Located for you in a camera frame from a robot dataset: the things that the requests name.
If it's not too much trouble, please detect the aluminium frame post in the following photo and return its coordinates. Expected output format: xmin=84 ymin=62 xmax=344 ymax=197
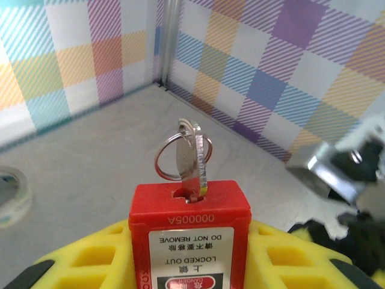
xmin=156 ymin=0 xmax=183 ymax=89

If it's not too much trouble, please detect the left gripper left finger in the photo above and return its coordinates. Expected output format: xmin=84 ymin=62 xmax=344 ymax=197
xmin=0 ymin=219 xmax=136 ymax=289

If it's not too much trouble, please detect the silver key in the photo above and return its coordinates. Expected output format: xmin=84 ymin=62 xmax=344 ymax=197
xmin=176 ymin=117 xmax=212 ymax=204

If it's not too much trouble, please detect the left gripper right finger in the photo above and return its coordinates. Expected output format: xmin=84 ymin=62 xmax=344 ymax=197
xmin=245 ymin=220 xmax=380 ymax=289

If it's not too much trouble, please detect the clear tape roll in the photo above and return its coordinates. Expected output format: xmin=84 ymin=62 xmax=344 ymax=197
xmin=0 ymin=164 xmax=34 ymax=230

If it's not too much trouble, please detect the red safety padlock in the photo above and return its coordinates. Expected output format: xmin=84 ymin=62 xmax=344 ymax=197
xmin=128 ymin=179 xmax=253 ymax=289

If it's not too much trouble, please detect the silver key ring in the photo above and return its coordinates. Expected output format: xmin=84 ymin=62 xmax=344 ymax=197
xmin=154 ymin=131 xmax=215 ymax=182

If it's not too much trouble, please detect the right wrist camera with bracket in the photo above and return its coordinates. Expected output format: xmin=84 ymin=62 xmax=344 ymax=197
xmin=285 ymin=116 xmax=385 ymax=209

